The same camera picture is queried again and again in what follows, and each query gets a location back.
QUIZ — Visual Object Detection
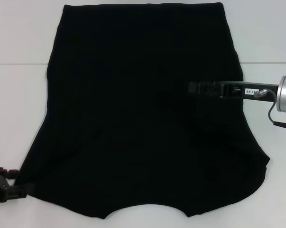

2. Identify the right arm cable with connectors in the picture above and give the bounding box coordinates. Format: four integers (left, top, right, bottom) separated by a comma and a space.
254, 88, 286, 131

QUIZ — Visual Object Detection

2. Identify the black shirt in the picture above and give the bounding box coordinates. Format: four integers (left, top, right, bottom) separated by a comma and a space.
13, 2, 272, 213

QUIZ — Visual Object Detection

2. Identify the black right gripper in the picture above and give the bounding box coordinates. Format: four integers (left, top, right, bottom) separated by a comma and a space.
188, 80, 280, 104

